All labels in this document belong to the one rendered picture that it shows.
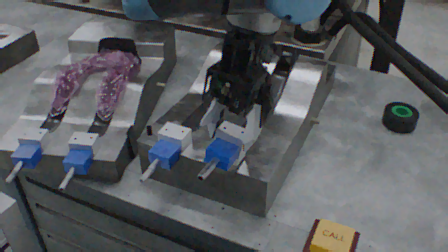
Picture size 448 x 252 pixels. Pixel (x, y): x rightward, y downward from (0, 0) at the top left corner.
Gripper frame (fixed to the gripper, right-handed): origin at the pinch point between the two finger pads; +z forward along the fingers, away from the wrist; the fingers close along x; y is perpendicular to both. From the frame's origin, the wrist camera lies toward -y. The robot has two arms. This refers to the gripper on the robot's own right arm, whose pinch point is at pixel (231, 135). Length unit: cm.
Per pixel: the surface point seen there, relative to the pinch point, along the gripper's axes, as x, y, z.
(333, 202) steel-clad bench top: 19.7, -8.3, 10.7
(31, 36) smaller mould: -77, -30, 15
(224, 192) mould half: 1.4, 0.8, 11.4
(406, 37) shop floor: 30, -288, 51
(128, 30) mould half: -45, -35, 5
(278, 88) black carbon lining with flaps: 0.4, -24.1, 0.6
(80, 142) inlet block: -27.1, 5.5, 10.9
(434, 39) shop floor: 51, -295, 47
